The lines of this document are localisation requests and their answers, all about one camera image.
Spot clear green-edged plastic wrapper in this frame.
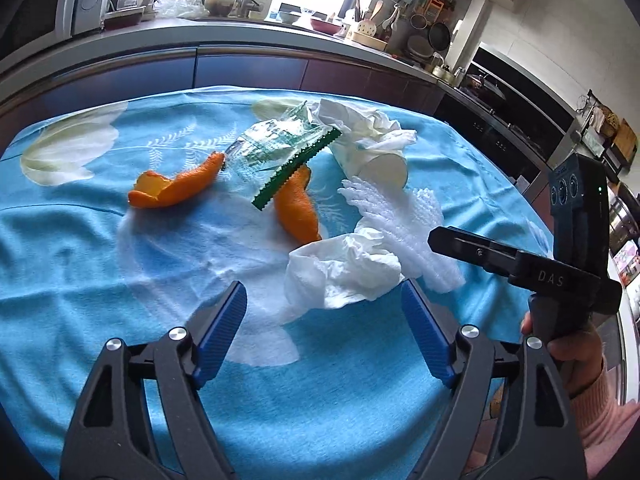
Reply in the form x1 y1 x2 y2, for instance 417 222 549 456
222 100 342 211

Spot blue floral tablecloth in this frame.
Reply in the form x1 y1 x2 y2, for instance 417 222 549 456
0 85 556 480

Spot cream pot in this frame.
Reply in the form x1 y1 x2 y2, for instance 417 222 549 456
346 30 389 52

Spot white microwave oven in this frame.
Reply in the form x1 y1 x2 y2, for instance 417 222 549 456
0 0 118 61

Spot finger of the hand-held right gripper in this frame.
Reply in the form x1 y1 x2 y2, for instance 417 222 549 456
428 226 526 286

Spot white kitchen countertop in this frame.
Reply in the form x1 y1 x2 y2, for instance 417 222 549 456
0 12 556 126

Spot white foam fruit net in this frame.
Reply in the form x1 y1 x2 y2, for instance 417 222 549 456
337 176 466 293

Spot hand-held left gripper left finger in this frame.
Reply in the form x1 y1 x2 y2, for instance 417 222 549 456
60 280 249 480

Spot cluttered storage shelf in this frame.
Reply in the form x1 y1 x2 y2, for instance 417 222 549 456
575 89 640 321

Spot dark red food container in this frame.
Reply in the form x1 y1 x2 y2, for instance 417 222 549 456
102 7 147 29

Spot broad orange peel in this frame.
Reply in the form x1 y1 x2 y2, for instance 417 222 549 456
274 164 323 245

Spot dark base cabinets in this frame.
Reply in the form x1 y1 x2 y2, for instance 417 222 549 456
0 45 451 146

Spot dark wok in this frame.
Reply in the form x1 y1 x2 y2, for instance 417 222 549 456
466 73 507 102

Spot long curled orange peel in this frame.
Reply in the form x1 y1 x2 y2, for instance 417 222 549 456
127 151 225 209

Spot red bowl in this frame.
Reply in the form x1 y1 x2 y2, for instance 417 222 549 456
310 17 347 36

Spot person's right hand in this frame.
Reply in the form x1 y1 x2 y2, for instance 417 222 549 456
520 310 608 402

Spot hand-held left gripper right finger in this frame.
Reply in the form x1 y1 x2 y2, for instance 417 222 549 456
400 278 587 480

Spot dotted white paper cup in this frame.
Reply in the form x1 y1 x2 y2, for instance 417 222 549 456
330 141 409 190

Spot white tissue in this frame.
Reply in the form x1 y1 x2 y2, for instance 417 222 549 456
309 98 418 155
280 226 405 323

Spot clear plastic bag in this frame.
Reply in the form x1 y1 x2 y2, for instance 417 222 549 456
157 0 208 19

